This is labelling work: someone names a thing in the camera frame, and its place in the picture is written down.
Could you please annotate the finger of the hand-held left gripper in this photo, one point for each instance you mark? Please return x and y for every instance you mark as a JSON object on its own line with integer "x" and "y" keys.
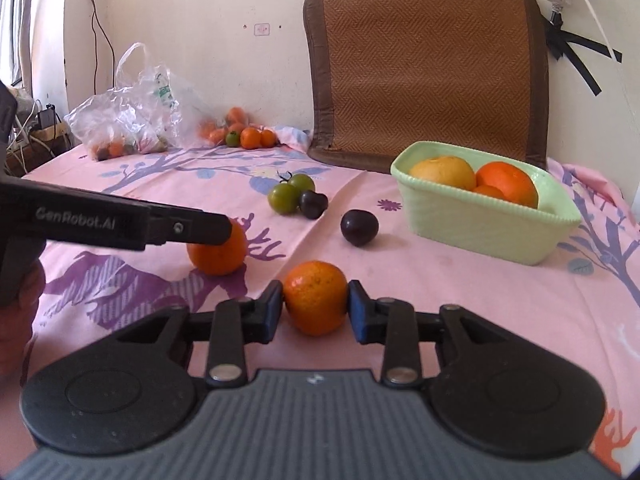
{"x": 200, "y": 227}

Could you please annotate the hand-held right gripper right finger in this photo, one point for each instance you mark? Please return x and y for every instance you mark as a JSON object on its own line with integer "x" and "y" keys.
{"x": 357, "y": 312}

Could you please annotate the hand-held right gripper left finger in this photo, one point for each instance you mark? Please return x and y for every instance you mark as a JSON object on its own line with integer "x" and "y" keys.
{"x": 272, "y": 310}

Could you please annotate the round orange tomato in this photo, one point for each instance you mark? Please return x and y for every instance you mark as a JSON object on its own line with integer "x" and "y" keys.
{"x": 217, "y": 255}

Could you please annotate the small orange mandarin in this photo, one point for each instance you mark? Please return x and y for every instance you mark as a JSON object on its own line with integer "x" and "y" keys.
{"x": 489, "y": 191}
{"x": 316, "y": 297}

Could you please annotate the light green plastic basket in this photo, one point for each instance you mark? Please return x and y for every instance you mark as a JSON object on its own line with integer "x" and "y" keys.
{"x": 475, "y": 230}

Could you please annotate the large yellow grapefruit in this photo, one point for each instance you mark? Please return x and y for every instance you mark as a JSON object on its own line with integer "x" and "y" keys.
{"x": 442, "y": 172}

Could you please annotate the large orange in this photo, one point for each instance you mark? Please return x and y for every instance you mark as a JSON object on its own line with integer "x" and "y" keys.
{"x": 510, "y": 182}

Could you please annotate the person's left hand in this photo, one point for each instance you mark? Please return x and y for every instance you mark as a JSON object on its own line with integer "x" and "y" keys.
{"x": 20, "y": 325}

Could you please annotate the small orange tomato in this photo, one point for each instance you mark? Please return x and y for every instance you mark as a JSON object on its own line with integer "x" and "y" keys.
{"x": 235, "y": 115}
{"x": 116, "y": 149}
{"x": 251, "y": 137}
{"x": 268, "y": 138}
{"x": 218, "y": 135}

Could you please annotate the dark purple tomato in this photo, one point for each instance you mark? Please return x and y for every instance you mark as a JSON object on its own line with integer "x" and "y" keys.
{"x": 359, "y": 227}
{"x": 313, "y": 204}

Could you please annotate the green tomato with stem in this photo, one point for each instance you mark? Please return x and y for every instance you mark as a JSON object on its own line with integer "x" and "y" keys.
{"x": 303, "y": 182}
{"x": 284, "y": 197}

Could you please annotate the small green tomato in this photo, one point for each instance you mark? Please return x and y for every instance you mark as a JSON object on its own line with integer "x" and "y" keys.
{"x": 232, "y": 138}

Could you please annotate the pink printed bed sheet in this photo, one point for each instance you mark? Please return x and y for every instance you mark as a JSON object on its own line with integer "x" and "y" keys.
{"x": 450, "y": 280}

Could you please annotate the black charger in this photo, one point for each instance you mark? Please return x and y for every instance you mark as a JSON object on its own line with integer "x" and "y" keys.
{"x": 49, "y": 116}

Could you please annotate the clear plastic bag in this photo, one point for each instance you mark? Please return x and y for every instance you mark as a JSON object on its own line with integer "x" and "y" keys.
{"x": 145, "y": 105}

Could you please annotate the brown woven seat cushion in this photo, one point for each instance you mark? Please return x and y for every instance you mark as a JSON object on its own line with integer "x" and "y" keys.
{"x": 425, "y": 70}

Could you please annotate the white wall socket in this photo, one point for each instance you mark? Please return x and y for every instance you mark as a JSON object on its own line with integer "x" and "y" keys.
{"x": 262, "y": 29}

